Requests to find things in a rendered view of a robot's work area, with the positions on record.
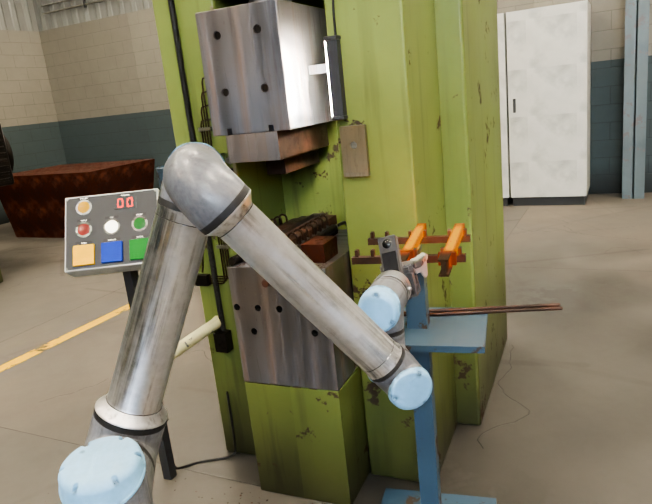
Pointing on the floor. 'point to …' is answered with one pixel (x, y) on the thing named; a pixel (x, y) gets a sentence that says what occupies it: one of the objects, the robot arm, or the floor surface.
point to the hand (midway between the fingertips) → (407, 256)
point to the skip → (85, 177)
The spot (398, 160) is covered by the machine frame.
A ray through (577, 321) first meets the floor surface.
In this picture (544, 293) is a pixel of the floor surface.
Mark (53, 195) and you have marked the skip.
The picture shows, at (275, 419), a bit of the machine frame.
